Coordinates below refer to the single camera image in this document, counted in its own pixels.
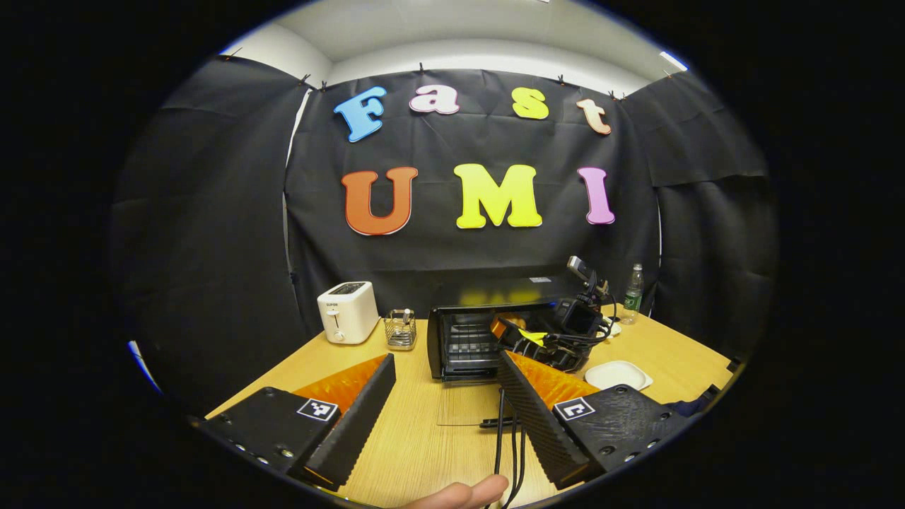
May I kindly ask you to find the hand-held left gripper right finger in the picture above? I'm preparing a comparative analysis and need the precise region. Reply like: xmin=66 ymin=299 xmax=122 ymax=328
xmin=497 ymin=350 xmax=697 ymax=490

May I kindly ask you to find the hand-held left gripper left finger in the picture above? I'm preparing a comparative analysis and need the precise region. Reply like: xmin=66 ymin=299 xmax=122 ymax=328
xmin=197 ymin=353 xmax=397 ymax=490

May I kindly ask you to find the black electric oven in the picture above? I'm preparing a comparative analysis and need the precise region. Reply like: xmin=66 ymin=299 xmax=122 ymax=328
xmin=426 ymin=274 xmax=602 ymax=429

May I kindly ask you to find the clear plastic water bottle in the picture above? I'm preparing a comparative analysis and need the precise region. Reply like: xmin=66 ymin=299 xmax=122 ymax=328
xmin=622 ymin=264 xmax=644 ymax=326

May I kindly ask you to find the white square plate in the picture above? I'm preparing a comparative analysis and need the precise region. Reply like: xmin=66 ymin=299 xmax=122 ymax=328
xmin=585 ymin=361 xmax=653 ymax=392

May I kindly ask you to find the white toaster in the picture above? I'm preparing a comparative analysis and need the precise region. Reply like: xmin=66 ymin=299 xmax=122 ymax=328
xmin=317 ymin=281 xmax=380 ymax=345

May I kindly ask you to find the black backdrop cloth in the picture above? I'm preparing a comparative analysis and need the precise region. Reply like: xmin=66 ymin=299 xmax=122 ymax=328
xmin=110 ymin=55 xmax=778 ymax=418

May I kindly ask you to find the black cable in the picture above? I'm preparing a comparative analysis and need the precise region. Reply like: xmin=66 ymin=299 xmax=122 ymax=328
xmin=494 ymin=387 xmax=527 ymax=508

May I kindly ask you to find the small wire basket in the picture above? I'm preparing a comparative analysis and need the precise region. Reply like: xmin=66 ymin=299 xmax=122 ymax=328
xmin=384 ymin=308 xmax=418 ymax=351

